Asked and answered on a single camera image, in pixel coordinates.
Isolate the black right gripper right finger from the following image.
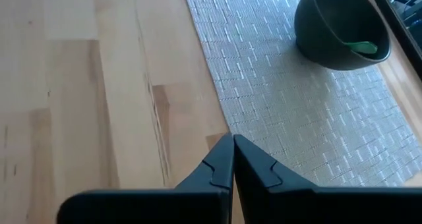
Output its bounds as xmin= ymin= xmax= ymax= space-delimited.
xmin=234 ymin=134 xmax=422 ymax=224

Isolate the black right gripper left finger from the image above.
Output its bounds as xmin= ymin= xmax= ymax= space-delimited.
xmin=56 ymin=133 xmax=235 ymax=224

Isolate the green handled utensil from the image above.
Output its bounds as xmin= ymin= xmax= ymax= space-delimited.
xmin=344 ymin=41 xmax=378 ymax=55

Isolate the dark grey bowl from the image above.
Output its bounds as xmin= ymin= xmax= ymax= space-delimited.
xmin=293 ymin=0 xmax=392 ymax=71

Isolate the grey woven placemat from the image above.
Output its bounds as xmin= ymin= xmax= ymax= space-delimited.
xmin=181 ymin=0 xmax=422 ymax=188

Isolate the black table edge frame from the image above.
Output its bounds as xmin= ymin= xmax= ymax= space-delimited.
xmin=367 ymin=0 xmax=422 ymax=80

